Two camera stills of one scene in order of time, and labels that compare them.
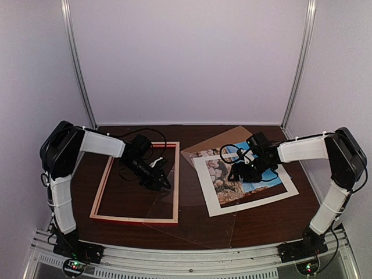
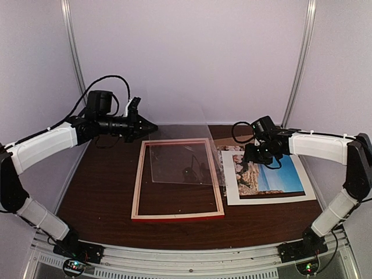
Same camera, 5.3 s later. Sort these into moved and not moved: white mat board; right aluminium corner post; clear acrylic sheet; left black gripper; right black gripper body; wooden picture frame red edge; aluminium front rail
Moved: white mat board; right black gripper body; wooden picture frame red edge; clear acrylic sheet; left black gripper
Not moved: right aluminium corner post; aluminium front rail
